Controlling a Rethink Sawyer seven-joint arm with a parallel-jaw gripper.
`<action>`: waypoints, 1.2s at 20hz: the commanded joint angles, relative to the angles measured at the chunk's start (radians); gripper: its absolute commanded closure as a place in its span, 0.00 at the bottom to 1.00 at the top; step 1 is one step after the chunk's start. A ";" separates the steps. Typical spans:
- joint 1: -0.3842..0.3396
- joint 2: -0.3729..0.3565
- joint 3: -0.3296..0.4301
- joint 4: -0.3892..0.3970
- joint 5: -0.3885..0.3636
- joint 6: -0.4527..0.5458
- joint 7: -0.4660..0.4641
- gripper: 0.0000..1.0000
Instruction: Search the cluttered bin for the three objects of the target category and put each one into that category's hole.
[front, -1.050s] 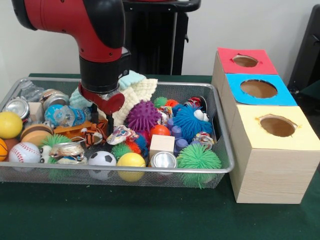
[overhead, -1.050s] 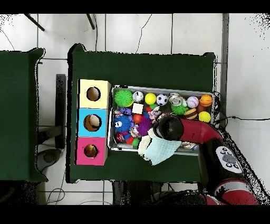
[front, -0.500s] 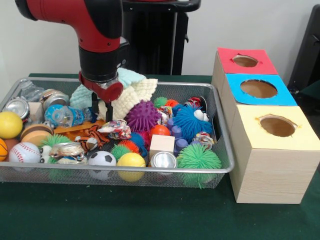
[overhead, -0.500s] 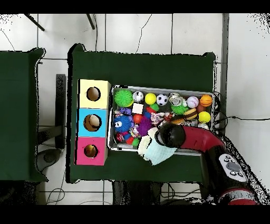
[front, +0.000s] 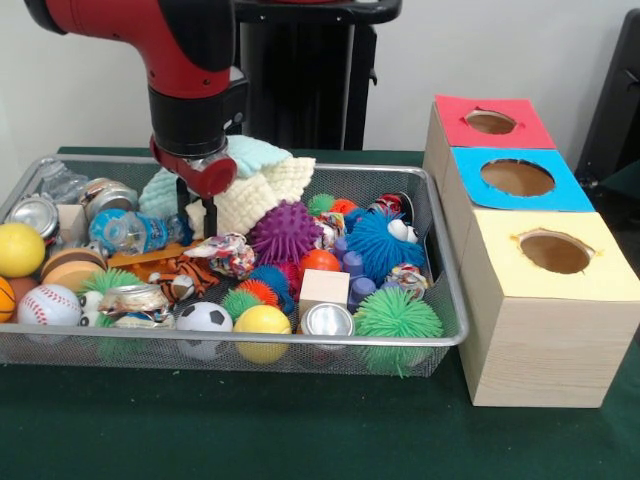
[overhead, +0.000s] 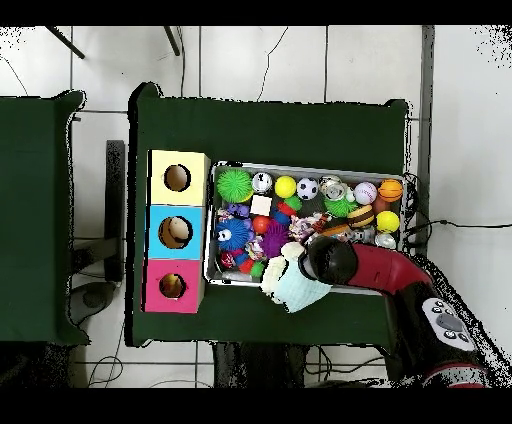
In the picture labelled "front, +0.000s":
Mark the black white soccer ball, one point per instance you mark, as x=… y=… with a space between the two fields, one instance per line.
x=203 y=322

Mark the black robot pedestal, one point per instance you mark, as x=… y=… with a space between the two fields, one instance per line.
x=320 y=80

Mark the orange plastic block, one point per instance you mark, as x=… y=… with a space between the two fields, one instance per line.
x=150 y=256

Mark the small silver can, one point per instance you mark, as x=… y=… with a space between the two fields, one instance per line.
x=327 y=320

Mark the pale wooden cube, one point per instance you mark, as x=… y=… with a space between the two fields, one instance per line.
x=323 y=288

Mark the blue globe ball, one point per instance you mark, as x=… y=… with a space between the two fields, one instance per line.
x=125 y=232

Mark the dark blue spiky ball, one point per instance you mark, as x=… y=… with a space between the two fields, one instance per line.
x=385 y=245

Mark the plain green spiky ball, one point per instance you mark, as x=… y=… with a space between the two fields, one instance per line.
x=397 y=318

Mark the purple spiky toy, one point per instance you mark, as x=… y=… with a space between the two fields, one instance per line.
x=285 y=232

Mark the orange striped tiger toy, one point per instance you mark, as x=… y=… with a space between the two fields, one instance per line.
x=185 y=275

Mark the pale yellow cloth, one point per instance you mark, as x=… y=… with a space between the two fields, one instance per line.
x=265 y=195

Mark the mint green cloth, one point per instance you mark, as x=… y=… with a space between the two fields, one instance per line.
x=258 y=155

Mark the yellow ball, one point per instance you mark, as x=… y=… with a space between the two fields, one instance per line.
x=262 y=322
x=20 y=250

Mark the white baseball toy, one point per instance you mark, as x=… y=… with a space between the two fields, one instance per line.
x=47 y=305

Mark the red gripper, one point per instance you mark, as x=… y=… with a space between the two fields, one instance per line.
x=212 y=175

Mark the black chair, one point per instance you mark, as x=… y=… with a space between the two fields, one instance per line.
x=615 y=110

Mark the wooden box three holes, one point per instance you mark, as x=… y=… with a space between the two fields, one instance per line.
x=545 y=330

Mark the colourful patterned cloth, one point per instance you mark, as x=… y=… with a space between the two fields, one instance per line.
x=232 y=255

